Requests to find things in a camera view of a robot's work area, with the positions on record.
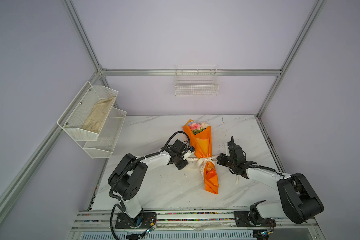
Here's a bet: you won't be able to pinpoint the orange wrapping paper sheet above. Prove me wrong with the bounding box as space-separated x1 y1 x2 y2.
183 120 219 195

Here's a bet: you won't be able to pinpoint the cream printed ribbon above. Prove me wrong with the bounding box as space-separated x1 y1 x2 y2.
186 156 220 188

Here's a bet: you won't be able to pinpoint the cream fake rose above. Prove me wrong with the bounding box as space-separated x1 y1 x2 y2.
200 122 210 130

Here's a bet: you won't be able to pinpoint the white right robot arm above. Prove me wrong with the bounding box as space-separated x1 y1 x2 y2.
217 137 324 227

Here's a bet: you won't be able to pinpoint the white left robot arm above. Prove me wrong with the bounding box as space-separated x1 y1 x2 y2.
108 131 195 240

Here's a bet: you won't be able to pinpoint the lower white mesh shelf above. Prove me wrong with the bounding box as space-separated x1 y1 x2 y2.
83 108 127 159

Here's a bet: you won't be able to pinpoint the white mesh shelf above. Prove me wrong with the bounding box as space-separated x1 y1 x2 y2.
57 82 118 142
83 108 127 159

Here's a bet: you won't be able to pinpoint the beige cloth glove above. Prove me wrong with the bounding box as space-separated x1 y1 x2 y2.
82 97 116 134

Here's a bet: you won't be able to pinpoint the upper white mesh shelf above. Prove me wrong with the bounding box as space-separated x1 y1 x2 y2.
57 82 118 142

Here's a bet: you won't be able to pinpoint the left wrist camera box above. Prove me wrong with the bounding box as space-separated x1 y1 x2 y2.
183 146 195 160

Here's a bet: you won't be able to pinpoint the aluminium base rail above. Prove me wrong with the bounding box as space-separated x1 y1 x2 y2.
68 209 325 240

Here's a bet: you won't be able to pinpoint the white wire wall basket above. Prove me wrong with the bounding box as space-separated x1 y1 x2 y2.
175 65 220 97

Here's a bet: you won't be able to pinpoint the aluminium frame crossbar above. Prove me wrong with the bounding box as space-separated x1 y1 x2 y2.
102 69 282 76

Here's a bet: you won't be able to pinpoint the aluminium frame post left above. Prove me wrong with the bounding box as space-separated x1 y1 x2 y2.
62 0 102 72

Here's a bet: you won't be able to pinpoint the aluminium frame post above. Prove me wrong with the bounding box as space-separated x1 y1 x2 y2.
257 0 327 118
62 0 102 72

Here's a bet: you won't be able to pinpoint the aluminium frame post right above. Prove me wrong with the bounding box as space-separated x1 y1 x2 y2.
257 0 327 118

